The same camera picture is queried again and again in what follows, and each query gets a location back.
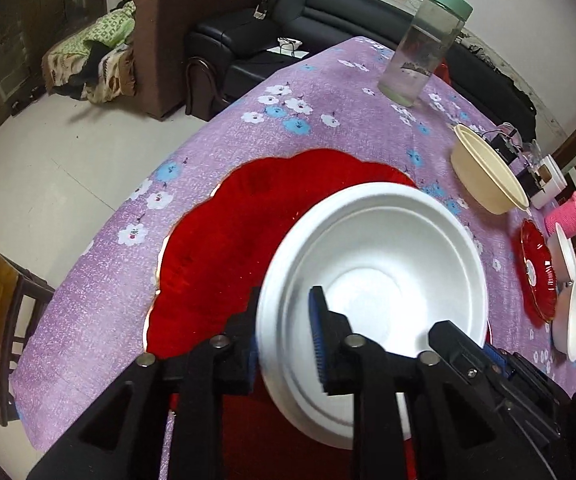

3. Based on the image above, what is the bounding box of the pink knitted sleeve thermos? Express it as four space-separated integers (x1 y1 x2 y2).
543 186 576 238

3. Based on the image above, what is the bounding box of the red gold-rimmed plate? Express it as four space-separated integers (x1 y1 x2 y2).
512 219 557 325
147 148 414 479

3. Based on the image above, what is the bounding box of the clear bottle green lid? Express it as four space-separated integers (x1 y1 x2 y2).
378 0 472 106

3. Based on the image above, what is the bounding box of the small white foam bowl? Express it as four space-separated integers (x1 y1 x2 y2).
547 223 576 284

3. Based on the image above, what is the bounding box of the large white foam bowl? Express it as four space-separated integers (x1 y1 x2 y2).
256 182 489 450

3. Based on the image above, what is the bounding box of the brown armchair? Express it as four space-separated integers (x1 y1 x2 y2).
133 0 259 119

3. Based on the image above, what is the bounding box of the black jar cork lid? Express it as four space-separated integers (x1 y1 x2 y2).
516 159 553 198

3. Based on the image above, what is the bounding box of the black leather sofa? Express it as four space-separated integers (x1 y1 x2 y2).
184 0 536 141

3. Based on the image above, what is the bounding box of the white plastic tub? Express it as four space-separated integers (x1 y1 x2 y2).
530 155 567 209

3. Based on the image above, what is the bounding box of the purple floral tablecloth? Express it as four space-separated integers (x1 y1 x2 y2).
11 37 576 451

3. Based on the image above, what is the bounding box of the green patterned blanket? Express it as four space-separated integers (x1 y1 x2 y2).
42 0 136 104

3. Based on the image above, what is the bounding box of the beige plastic strainer bowl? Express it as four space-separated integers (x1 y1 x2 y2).
451 125 530 216

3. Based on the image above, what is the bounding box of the black cylindrical motor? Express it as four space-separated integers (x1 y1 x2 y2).
484 122 523 165

